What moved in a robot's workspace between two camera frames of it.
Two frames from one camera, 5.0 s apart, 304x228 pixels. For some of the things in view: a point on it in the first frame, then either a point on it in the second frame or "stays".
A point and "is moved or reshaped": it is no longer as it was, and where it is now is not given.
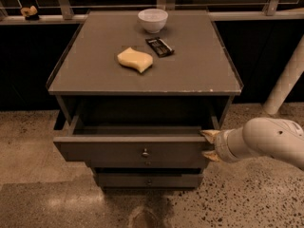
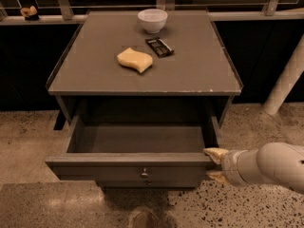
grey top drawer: x=134 y=146 is moved or reshaped
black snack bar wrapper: x=160 y=47 stays
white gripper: x=221 y=145 -> x=230 y=167
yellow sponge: x=138 y=59 stays
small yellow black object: x=30 y=13 stays
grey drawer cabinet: x=137 y=89 stays
